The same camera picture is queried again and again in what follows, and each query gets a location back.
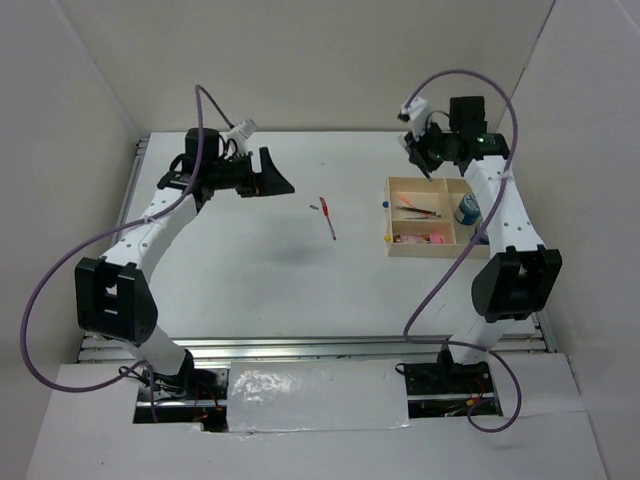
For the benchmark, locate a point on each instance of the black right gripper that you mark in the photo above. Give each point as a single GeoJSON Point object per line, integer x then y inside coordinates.
{"type": "Point", "coordinates": [418, 147]}

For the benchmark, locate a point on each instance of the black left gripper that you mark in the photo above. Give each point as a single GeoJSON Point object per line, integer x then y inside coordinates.
{"type": "Point", "coordinates": [269, 182]}

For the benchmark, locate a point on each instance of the orange highlighter pen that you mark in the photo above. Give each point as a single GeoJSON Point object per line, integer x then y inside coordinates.
{"type": "Point", "coordinates": [404, 199]}

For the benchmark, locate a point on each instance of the red gel pen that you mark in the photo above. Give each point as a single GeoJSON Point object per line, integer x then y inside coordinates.
{"type": "Point", "coordinates": [326, 214]}

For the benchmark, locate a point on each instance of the blue capped gel pen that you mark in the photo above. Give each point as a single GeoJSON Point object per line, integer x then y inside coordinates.
{"type": "Point", "coordinates": [416, 210]}

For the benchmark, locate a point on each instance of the pink capped marker bottle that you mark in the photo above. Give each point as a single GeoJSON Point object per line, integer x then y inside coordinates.
{"type": "Point", "coordinates": [428, 239]}

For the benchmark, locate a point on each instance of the blue refill pen clear cap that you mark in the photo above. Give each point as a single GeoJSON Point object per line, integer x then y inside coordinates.
{"type": "Point", "coordinates": [418, 156]}

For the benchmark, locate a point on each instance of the black gel pen clear cap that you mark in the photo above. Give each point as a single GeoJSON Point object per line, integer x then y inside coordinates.
{"type": "Point", "coordinates": [421, 217]}

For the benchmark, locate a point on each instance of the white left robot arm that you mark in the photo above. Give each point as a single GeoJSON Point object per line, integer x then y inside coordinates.
{"type": "Point", "coordinates": [113, 296]}

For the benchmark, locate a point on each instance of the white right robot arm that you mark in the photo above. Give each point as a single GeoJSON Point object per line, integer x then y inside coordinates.
{"type": "Point", "coordinates": [521, 271]}

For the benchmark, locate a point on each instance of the wooden compartment tray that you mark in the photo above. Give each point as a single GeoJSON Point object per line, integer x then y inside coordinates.
{"type": "Point", "coordinates": [439, 195]}

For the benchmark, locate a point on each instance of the silver foil sheet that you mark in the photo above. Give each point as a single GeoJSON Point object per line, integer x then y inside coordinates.
{"type": "Point", "coordinates": [317, 396]}

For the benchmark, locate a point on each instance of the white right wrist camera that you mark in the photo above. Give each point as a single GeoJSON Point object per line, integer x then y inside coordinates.
{"type": "Point", "coordinates": [416, 115]}

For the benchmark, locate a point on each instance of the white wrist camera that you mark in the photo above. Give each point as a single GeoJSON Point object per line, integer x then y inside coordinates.
{"type": "Point", "coordinates": [239, 135]}
{"type": "Point", "coordinates": [416, 115]}

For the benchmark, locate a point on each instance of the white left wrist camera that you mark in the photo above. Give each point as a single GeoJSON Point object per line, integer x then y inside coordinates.
{"type": "Point", "coordinates": [239, 135]}

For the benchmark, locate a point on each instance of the aluminium frame rail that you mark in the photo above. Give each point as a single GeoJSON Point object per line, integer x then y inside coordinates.
{"type": "Point", "coordinates": [262, 277]}

